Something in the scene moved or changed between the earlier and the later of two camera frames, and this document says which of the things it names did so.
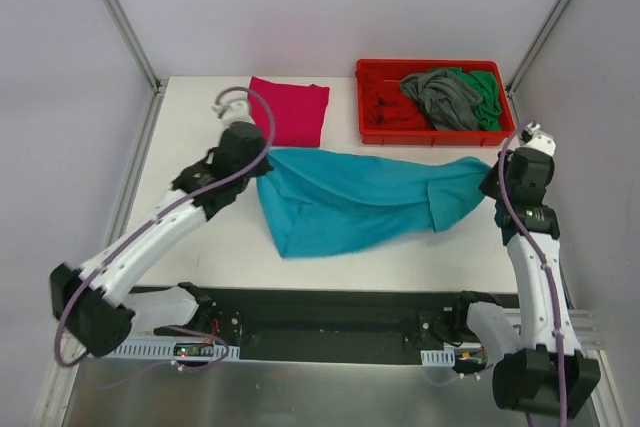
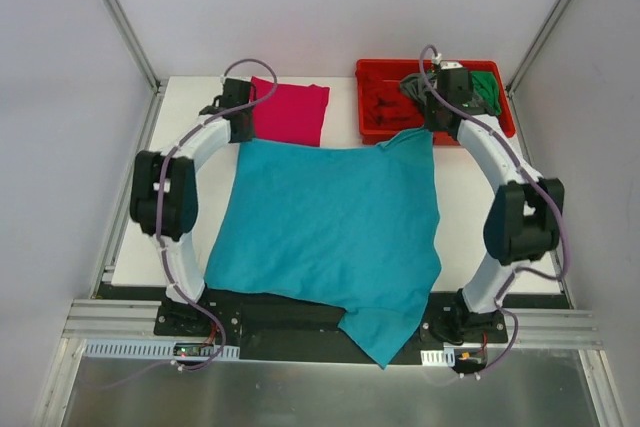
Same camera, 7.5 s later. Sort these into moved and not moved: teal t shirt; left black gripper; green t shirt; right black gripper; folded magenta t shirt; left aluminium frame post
Moved: left black gripper; teal t shirt; right black gripper
Not moved: folded magenta t shirt; green t shirt; left aluminium frame post
